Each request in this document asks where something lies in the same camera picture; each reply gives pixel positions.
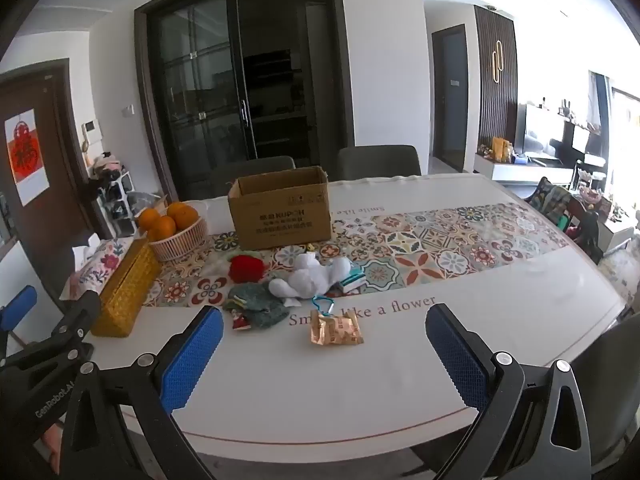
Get yellow bags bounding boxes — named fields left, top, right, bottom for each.
left=491, top=136, right=515, bottom=163

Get white ribbed fruit basket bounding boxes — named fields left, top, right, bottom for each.
left=147, top=215, right=208, bottom=262

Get teal printed tissue pack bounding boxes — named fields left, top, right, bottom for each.
left=336, top=266, right=368, bottom=293

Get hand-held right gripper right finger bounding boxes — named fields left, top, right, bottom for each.
left=425, top=303, right=593, bottom=480

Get red knitted toy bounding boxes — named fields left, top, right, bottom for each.
left=228, top=255, right=271, bottom=284

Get yellow woven tissue box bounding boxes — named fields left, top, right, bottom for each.
left=91, top=238, right=163, bottom=338

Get gold wall ornament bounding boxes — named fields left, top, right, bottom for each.
left=491, top=39, right=507, bottom=83

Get dark slatted wall panel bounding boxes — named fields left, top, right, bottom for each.
left=472, top=5, right=518, bottom=153

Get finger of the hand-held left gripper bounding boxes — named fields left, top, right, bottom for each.
left=0, top=285, right=38, bottom=333
left=0, top=290, right=103, bottom=382

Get red paper door decoration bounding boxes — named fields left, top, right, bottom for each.
left=5, top=109, right=51, bottom=206

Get white television cabinet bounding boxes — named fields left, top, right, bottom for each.
left=474, top=152, right=573, bottom=186

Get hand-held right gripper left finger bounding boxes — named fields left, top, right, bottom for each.
left=59, top=305, right=224, bottom=480

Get colourful patterned cushion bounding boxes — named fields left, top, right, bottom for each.
left=530, top=177, right=571, bottom=216

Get pink cloth bundle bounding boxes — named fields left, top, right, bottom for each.
left=92, top=152, right=123, bottom=173

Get dark hallway door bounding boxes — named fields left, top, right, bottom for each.
left=431, top=25, right=470, bottom=173

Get white shoe rack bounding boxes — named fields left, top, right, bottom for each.
left=92, top=170, right=138, bottom=238

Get pile of oranges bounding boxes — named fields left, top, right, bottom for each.
left=137, top=202, right=200, bottom=242

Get grey dining chair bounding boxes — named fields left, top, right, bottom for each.
left=210, top=156, right=297, bottom=196
left=336, top=145, right=422, bottom=181

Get brown wooden door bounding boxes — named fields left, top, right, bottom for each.
left=0, top=57, right=101, bottom=301

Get white cotton balls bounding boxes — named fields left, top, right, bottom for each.
left=268, top=254, right=351, bottom=307

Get dark glass sliding door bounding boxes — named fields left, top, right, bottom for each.
left=135, top=0, right=356, bottom=201

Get brown cardboard box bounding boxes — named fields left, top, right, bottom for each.
left=228, top=166, right=333, bottom=251

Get patterned tile table runner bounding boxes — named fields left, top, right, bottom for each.
left=142, top=202, right=571, bottom=311

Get gold snack packet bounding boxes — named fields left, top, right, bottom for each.
left=307, top=309, right=364, bottom=347

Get television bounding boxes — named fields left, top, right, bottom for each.
left=517, top=102, right=576, bottom=161

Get green knitted toy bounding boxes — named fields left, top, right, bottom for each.
left=222, top=282, right=292, bottom=331

